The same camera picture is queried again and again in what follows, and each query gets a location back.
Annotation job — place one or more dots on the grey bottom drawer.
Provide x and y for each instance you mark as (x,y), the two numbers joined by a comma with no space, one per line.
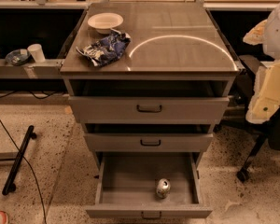
(127,187)

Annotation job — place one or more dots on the blue crumpled chip bag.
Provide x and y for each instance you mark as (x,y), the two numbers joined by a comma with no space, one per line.
(106,50)

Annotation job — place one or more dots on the grey middle drawer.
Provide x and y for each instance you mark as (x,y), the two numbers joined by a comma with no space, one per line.
(148,142)

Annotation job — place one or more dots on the white bowl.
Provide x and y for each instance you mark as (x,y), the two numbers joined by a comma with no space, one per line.
(103,23)

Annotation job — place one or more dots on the white paper cup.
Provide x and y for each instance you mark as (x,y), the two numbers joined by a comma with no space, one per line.
(37,53)

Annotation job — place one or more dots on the black bar with wheel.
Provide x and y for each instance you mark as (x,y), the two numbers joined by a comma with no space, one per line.
(10,186)

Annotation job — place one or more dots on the grey top drawer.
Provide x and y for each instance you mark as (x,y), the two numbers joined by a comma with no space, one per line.
(148,110)

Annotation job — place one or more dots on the grey drawer cabinet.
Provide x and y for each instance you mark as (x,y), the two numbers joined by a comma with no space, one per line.
(175,51)

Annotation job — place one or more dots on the black office chair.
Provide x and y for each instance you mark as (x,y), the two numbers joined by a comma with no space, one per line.
(266,131)

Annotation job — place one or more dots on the grey side shelf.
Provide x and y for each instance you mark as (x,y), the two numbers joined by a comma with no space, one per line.
(50,69)

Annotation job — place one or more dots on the grey drawer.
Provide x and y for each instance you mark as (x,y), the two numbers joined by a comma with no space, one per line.
(148,142)
(127,187)
(148,110)

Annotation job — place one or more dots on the silver 7up can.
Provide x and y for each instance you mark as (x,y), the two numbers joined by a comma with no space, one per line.
(163,188)

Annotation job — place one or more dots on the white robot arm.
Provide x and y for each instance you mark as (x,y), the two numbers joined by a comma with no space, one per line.
(266,99)

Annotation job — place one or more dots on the blue bowl with items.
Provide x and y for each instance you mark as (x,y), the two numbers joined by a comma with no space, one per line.
(18,57)

